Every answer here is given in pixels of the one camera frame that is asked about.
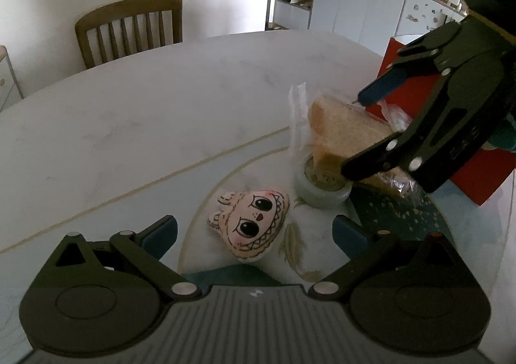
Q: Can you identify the grey correction tape dispenser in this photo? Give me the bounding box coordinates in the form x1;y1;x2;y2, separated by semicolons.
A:
294;155;352;209

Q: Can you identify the red cardboard box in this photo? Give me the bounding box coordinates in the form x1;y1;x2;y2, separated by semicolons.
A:
359;37;515;206

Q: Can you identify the blue round placemat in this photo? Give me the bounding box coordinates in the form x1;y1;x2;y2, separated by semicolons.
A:
181;186;457;288

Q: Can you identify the monster face plush pouch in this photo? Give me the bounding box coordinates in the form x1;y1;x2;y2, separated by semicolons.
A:
207;189;290;262

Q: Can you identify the dark wooden chair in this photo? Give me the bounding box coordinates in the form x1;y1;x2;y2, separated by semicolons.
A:
74;0;183;69

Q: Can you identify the white side cabinet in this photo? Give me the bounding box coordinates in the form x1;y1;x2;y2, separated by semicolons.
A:
0;45;25;111

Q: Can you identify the bagged bread slice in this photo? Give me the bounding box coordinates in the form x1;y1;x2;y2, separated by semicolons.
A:
288;83;393;178

